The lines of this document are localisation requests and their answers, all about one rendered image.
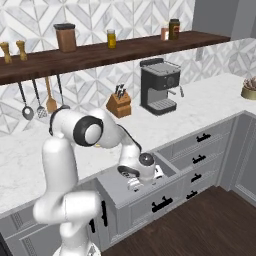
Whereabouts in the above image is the grey tall cabinet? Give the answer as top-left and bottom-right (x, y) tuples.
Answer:
(192, 0), (256, 42)

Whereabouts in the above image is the grey drawer front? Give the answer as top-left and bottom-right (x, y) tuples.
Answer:
(183, 159), (228, 192)
(184, 176), (224, 204)
(166, 121), (234, 162)
(173, 139), (232, 176)

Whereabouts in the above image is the black hanging utensil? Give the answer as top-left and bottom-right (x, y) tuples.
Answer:
(55, 73), (72, 111)

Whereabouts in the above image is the yellow glass jar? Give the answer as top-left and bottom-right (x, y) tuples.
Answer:
(106, 28), (117, 50)

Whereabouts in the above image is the dark wooden wall shelf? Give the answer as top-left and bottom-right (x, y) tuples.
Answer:
(0, 30), (232, 86)

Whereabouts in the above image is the black hanging slotted spatula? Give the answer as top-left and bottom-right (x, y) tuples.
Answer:
(31, 79), (49, 119)

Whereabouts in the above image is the wooden knife block with knives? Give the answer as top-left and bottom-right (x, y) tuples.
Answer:
(105, 83), (133, 119)

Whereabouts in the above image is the black and grey coffee machine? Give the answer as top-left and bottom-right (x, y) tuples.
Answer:
(139, 57), (185, 117)

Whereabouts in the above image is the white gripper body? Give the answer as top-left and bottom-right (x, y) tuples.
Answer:
(125, 176), (145, 192)

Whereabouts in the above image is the black hanging ladle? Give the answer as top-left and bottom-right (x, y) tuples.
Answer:
(17, 81), (35, 121)

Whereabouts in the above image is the small pink jar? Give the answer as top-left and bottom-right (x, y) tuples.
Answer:
(160, 25), (170, 42)

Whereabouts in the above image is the open grey drawer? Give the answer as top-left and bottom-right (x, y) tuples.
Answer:
(94, 151), (188, 236)

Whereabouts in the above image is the brown canister with black lid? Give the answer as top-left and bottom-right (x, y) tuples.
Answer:
(53, 22), (78, 54)

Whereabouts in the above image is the dark jar with label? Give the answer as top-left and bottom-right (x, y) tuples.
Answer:
(168, 18), (181, 41)

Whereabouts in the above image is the black open drawer handle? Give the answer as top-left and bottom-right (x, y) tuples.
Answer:
(151, 196), (174, 214)

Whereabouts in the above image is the gold bowl with plant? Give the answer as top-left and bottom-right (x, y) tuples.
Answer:
(240, 75), (256, 101)

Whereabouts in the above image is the grey corner cupboard door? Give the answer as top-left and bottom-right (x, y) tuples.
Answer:
(231, 114), (256, 205)

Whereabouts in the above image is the wooden hanging spatula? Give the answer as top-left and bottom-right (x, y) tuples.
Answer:
(44, 76), (58, 114)

